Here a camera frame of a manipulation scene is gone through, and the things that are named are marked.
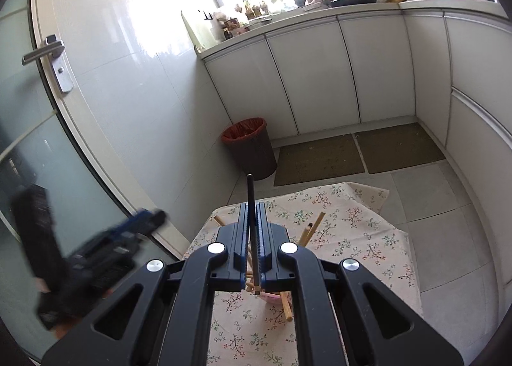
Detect pink perforated utensil basket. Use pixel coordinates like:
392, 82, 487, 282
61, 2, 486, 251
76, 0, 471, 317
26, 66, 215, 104
259, 291, 282, 305

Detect white lower kitchen cabinets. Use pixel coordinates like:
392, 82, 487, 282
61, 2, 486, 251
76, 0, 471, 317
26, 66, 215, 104
195, 0, 512, 254

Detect person's left hand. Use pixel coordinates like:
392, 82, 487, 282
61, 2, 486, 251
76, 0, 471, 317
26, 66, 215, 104
36, 278, 114, 339

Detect brown trash bin red liner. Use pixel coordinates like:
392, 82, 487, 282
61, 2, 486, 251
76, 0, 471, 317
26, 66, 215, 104
221, 117, 278, 180

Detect left green floor mat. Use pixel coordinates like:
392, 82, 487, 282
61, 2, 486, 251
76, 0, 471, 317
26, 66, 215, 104
274, 135, 364, 187

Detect green floor mat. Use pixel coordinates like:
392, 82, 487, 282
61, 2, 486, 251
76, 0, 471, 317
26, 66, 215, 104
274, 135, 364, 187
355, 123, 445, 174

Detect frosted glass sliding door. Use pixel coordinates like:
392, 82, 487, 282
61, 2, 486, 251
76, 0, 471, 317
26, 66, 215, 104
1, 0, 190, 356

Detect right green floor mat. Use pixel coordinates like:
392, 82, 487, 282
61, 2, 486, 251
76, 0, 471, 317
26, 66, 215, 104
355, 123, 445, 174

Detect silver door handle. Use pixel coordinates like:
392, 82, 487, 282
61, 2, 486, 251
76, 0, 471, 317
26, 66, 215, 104
21, 34, 75, 94

